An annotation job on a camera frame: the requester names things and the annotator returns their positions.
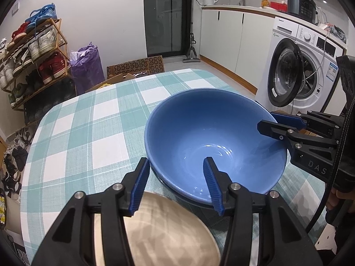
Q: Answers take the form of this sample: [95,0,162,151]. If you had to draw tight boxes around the open cardboard box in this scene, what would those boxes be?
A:
[85,73,136,93]

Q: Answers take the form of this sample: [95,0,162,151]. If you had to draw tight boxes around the red container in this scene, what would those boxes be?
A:
[270,1,288,12]

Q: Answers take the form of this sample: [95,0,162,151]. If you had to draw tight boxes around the person's right hand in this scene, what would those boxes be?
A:
[325,190,347,214]

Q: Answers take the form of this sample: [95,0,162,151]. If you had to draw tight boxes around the scattered dark shoes pile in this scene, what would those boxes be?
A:
[0,126,36,200]

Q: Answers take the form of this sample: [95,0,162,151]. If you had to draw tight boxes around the black glass door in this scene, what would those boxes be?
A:
[143,0,192,59]

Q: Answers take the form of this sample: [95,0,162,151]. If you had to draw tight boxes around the dark cloth bundle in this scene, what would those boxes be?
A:
[327,25,347,43]

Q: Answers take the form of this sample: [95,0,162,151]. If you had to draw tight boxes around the white washing machine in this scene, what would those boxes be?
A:
[256,18,347,115]

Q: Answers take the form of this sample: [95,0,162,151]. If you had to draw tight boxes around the white kitchen cabinet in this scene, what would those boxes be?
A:
[200,5,280,95]

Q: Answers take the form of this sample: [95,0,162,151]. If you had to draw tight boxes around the wooden shoe rack with shoes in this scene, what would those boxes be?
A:
[0,3,75,125]

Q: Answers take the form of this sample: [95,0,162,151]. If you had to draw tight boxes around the purple plastic bag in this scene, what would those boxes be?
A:
[69,42,105,95]

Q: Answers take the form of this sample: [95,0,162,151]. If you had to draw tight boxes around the beige plate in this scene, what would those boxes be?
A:
[93,191,222,266]

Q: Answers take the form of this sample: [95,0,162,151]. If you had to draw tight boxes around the grey floor mop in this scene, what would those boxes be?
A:
[182,0,201,63]

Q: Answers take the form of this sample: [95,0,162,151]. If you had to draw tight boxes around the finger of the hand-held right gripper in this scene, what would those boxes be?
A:
[270,110,344,137]
[257,120,337,150]

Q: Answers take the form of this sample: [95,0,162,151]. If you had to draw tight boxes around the black pressure cooker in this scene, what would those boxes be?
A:
[285,0,318,25]

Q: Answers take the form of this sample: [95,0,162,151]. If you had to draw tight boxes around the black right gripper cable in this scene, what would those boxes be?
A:
[305,97,353,235]

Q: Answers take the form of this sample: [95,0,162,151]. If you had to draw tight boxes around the circle print cardboard sheet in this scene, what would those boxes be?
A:
[107,56,165,78]

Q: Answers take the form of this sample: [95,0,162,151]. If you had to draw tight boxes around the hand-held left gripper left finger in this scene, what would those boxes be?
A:
[31,157,151,266]

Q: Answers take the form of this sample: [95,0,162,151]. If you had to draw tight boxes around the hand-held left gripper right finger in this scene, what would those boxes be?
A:
[203,157,323,266]

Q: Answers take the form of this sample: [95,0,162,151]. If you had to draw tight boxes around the large blue bowl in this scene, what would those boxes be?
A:
[144,88,288,205]

